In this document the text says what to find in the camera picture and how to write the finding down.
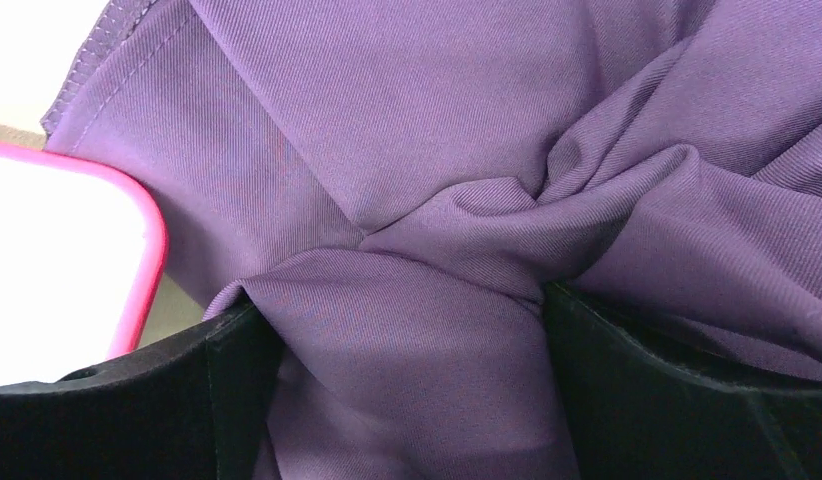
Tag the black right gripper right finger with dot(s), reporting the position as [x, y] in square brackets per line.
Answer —
[643, 405]

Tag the purple garment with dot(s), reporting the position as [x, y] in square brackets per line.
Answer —
[394, 184]

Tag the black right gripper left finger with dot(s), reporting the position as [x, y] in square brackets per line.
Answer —
[190, 406]

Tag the pink-framed whiteboard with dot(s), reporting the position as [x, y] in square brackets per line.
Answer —
[82, 251]

